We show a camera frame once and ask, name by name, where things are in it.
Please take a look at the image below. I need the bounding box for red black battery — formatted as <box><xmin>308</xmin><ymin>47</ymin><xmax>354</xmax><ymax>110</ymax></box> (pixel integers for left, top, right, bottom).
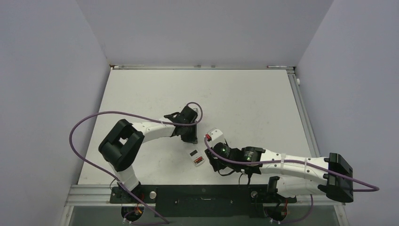
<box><xmin>194</xmin><ymin>159</ymin><xmax>204</xmax><ymax>165</ymax></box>

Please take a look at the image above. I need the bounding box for white red remote control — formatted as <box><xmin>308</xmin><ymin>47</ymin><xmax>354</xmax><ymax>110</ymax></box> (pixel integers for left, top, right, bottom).
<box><xmin>188</xmin><ymin>150</ymin><xmax>205</xmax><ymax>167</ymax></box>

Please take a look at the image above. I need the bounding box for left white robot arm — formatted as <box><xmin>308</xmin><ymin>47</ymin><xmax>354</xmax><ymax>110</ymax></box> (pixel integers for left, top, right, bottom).
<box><xmin>98</xmin><ymin>105</ymin><xmax>199</xmax><ymax>202</ymax></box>

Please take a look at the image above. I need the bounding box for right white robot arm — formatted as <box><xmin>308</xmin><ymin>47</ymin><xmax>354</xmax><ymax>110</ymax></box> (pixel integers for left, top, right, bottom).
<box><xmin>205</xmin><ymin>142</ymin><xmax>354</xmax><ymax>203</ymax></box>

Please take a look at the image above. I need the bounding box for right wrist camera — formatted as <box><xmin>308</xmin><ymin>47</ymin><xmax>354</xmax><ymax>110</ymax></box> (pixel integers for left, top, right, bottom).
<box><xmin>205</xmin><ymin>128</ymin><xmax>226</xmax><ymax>148</ymax></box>

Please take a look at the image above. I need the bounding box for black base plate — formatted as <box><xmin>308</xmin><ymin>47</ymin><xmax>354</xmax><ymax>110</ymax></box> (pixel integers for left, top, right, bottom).
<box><xmin>110</xmin><ymin>185</ymin><xmax>297</xmax><ymax>218</ymax></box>

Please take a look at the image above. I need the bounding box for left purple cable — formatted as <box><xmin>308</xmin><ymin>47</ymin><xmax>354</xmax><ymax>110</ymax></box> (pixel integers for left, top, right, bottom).
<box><xmin>69</xmin><ymin>102</ymin><xmax>204</xmax><ymax>225</ymax></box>

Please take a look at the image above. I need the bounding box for purple cable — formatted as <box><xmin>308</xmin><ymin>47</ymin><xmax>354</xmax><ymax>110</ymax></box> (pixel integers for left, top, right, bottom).
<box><xmin>204</xmin><ymin>137</ymin><xmax>380</xmax><ymax>225</ymax></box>
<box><xmin>69</xmin><ymin>102</ymin><xmax>204</xmax><ymax>225</ymax></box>

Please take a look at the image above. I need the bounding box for aluminium rail right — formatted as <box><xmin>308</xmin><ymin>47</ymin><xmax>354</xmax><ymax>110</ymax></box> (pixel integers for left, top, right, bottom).
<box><xmin>287</xmin><ymin>67</ymin><xmax>320</xmax><ymax>157</ymax></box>

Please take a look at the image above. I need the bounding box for aluminium rail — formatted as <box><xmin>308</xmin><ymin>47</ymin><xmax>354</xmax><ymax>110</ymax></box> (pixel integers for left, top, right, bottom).
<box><xmin>110</xmin><ymin>65</ymin><xmax>295</xmax><ymax>71</ymax></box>
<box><xmin>287</xmin><ymin>67</ymin><xmax>320</xmax><ymax>157</ymax></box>
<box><xmin>65</xmin><ymin>184</ymin><xmax>346</xmax><ymax>207</ymax></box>

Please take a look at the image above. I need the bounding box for aluminium rail back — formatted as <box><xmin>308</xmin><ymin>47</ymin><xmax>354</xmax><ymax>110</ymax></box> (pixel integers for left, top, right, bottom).
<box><xmin>110</xmin><ymin>65</ymin><xmax>295</xmax><ymax>71</ymax></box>

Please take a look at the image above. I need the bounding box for aluminium rail front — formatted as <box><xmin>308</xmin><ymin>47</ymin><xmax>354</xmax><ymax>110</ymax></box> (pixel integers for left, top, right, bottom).
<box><xmin>65</xmin><ymin>184</ymin><xmax>346</xmax><ymax>207</ymax></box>

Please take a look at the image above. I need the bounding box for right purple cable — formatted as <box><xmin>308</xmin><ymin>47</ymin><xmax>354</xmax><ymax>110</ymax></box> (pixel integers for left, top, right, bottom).
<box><xmin>204</xmin><ymin>137</ymin><xmax>380</xmax><ymax>225</ymax></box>

